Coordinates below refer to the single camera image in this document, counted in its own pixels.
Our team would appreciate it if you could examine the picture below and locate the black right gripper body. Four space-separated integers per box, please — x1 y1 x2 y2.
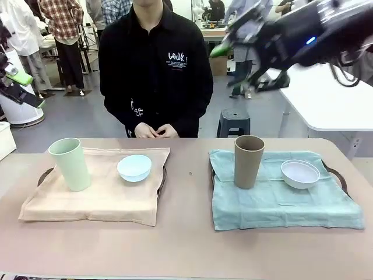
256 2 333 70

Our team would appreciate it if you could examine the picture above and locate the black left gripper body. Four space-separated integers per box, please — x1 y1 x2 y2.
0 52 10 85

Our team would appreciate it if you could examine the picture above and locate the tall light green cup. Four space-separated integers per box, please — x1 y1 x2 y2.
48 137 92 193

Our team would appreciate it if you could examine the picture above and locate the tall brown cup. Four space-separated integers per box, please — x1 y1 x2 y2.
234 134 266 190

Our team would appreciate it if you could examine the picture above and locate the white bowl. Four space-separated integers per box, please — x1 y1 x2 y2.
280 159 321 190

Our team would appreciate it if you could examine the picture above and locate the beige cloth mat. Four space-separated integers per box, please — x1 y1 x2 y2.
17 146 171 227

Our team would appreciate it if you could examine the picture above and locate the teal cloth mat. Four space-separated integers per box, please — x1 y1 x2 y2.
208 149 365 232

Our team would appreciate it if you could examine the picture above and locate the light blue bowl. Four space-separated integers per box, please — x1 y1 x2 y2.
117 154 153 183

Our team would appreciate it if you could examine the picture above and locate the person's right forearm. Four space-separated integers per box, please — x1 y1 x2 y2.
100 96 140 132

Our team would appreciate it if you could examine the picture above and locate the person's left forearm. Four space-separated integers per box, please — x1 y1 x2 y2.
174 96 213 134

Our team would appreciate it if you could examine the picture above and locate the person's left hand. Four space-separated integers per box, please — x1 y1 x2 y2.
156 124 180 138

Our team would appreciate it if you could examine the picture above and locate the person's right hand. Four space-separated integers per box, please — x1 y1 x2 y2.
134 122 159 138

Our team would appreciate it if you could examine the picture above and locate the bystander in white coat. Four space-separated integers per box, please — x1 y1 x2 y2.
0 0 54 95

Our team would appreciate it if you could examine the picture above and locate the white storage box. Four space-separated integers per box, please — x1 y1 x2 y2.
0 121 17 162

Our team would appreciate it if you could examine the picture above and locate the cardboard box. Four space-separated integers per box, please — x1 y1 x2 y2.
209 55 228 76

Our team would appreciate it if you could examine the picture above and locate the white side table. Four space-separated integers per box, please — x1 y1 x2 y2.
264 62 373 160

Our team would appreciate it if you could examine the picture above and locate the dark grey plastic stool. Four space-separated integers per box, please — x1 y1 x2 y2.
217 108 251 138

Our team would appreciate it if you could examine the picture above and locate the bystander in red plaid shirt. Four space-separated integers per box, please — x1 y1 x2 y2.
39 0 86 96

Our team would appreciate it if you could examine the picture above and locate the bystander in grey shirt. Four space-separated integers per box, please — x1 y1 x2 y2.
86 0 106 30

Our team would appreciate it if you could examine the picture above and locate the person in black shirt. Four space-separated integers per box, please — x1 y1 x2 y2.
98 0 214 138

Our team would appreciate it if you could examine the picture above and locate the bystander in blue plaid shirt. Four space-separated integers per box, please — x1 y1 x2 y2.
101 0 132 19

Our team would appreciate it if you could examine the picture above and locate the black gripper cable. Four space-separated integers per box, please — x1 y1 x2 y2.
329 61 363 88

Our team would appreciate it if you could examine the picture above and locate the dark brown handled tray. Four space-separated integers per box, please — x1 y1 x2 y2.
209 159 350 202
37 163 168 202

